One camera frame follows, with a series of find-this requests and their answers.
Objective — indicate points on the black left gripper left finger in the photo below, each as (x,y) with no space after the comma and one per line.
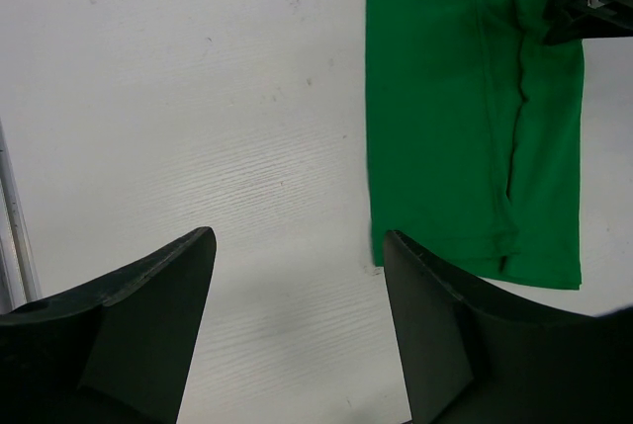
(117,349)

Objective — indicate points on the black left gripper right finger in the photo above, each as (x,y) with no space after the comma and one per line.
(472,352)

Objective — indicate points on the green t shirt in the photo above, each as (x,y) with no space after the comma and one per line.
(474,137)

